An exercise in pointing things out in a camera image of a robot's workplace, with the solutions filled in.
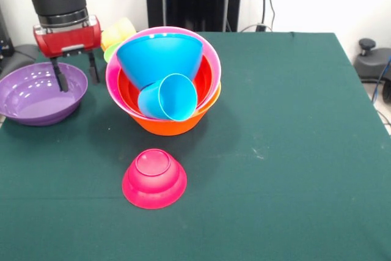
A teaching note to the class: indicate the red-orange bowl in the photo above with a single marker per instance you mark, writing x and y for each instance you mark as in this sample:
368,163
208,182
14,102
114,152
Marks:
204,77

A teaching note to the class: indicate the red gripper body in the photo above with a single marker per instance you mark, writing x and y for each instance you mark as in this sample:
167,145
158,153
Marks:
67,41

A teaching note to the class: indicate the large orange bowl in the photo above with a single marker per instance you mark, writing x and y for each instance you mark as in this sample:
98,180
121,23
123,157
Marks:
171,126

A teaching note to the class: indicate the black equipment box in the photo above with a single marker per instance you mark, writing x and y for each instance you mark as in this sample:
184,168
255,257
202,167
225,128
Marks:
4,41

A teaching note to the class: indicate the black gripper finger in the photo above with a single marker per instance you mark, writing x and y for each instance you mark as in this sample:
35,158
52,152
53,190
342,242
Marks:
94,70
61,77

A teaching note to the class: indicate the blue cup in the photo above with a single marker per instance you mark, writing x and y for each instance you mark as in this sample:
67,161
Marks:
177,97

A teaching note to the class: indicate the medium blue bowl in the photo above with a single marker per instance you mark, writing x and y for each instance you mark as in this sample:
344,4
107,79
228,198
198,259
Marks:
159,56

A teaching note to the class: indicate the small green bowl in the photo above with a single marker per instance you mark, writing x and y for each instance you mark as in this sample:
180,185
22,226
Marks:
109,53

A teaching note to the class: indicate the small crimson bowl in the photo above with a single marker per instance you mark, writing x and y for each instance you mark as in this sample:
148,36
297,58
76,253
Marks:
154,181

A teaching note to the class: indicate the dark green tablecloth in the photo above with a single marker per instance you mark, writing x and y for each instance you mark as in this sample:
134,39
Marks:
195,212

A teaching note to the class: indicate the large pink bowl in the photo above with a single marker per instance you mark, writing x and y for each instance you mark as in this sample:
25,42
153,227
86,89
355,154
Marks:
111,74

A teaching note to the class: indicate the purple bowl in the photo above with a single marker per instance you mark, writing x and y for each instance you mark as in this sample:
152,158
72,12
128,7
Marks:
30,102

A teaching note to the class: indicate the yellow cup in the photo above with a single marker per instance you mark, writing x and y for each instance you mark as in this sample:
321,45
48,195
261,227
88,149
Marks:
119,31

